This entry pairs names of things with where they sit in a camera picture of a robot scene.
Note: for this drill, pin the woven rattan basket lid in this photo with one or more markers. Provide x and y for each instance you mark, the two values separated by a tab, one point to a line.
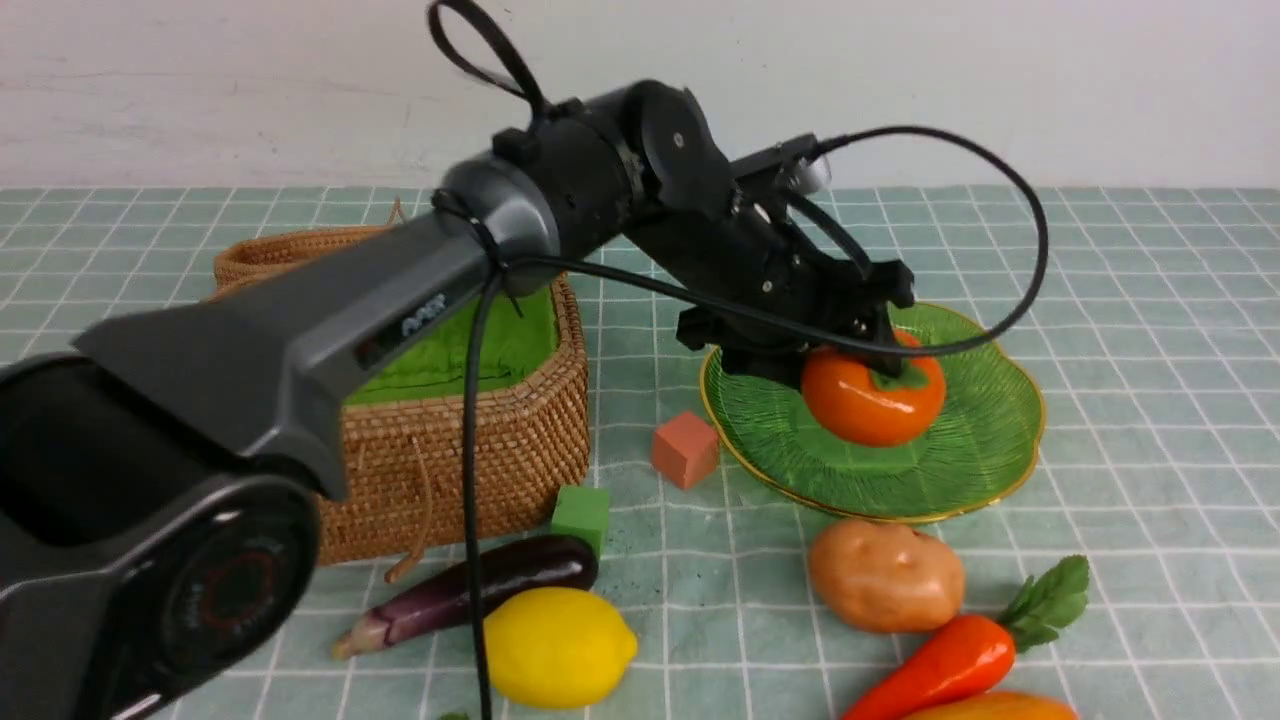
248	261

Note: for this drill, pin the orange yellow toy mango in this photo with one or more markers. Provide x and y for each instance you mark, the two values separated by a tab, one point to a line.
999	705

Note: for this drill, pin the green glass leaf plate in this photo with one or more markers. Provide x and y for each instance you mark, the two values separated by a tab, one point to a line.
983	446

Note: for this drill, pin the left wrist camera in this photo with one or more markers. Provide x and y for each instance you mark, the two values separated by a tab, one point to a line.
793	164

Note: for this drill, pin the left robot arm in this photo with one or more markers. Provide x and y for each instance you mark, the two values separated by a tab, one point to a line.
160	479

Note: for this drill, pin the yellow toy lemon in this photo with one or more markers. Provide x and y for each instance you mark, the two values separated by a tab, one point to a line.
558	648

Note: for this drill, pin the salmon pink foam cube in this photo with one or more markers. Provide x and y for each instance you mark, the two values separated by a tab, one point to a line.
685	450

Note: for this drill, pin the green foam cube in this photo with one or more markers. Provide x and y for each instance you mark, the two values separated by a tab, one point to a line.
583	512

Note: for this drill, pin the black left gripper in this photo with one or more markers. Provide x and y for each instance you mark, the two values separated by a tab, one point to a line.
782	256

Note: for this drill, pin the green checkered tablecloth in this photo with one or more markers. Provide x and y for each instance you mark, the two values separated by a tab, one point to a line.
1154	341

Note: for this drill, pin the brown toy potato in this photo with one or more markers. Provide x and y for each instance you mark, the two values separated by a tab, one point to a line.
886	578

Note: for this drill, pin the woven rattan basket green lining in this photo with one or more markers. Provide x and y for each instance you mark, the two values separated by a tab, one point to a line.
403	433

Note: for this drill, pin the orange toy carrot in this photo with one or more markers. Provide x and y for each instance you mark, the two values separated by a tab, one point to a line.
973	653

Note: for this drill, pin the purple toy eggplant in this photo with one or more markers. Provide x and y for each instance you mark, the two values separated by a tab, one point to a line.
443	601

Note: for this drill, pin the orange toy persimmon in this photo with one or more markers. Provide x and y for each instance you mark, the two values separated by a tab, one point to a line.
862	406

